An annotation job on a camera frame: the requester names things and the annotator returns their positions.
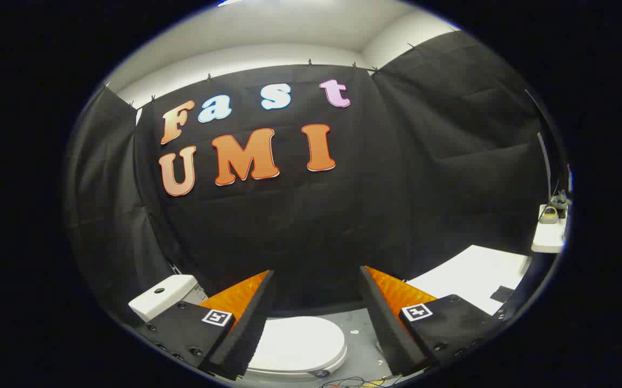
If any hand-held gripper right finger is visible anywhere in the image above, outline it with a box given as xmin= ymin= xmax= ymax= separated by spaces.
xmin=359 ymin=265 xmax=503 ymax=378

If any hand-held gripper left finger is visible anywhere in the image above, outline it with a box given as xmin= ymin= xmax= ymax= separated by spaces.
xmin=134 ymin=269 xmax=275 ymax=382

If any white toilet lid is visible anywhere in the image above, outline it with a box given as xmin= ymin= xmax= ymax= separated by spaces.
xmin=246 ymin=316 xmax=348 ymax=376

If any white toilet body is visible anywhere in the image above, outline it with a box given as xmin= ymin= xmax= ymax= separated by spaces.
xmin=129 ymin=275 xmax=344 ymax=381

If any white panelled door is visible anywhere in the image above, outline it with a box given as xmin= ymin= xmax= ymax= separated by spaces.
xmin=407 ymin=245 xmax=531 ymax=316

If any black backdrop cloth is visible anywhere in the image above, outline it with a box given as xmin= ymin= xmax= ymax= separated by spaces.
xmin=63 ymin=31 xmax=551 ymax=324

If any tangle of black cables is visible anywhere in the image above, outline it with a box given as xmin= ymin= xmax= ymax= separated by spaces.
xmin=319 ymin=376 xmax=398 ymax=388

